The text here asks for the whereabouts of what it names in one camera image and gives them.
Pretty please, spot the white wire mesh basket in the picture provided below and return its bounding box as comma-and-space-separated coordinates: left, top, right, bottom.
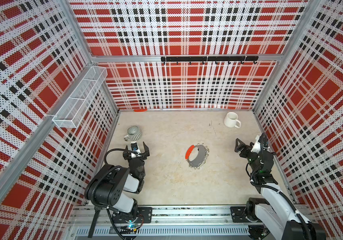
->
53, 66, 107, 129

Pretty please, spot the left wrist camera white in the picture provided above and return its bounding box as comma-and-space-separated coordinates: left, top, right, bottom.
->
130, 142, 140, 153

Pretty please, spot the grey striped ceramic mug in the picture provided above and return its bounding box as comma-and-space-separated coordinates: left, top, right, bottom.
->
123, 126, 142, 142

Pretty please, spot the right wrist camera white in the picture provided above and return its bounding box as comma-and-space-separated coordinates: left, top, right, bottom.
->
251, 135, 261, 154

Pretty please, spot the key organizer with red handle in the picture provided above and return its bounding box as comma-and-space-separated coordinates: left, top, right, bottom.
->
185, 144, 209, 169

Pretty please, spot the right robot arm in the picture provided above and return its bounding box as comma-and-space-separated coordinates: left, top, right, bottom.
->
234, 133, 326, 240

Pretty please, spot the black wall hook rail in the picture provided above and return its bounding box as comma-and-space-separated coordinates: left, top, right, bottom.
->
160, 56, 259, 63

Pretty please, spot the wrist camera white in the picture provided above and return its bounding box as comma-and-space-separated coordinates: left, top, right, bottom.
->
251, 135, 261, 154
130, 142, 140, 153

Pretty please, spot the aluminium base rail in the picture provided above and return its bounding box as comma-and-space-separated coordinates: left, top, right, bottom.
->
66, 204, 316, 238

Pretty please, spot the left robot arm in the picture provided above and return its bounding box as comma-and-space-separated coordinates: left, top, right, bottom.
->
84, 142, 152, 240

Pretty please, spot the white ceramic mug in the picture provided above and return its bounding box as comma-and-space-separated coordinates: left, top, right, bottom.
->
223, 112, 241, 128

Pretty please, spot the red marker at wall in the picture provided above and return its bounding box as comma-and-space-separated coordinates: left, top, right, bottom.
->
133, 109, 148, 113

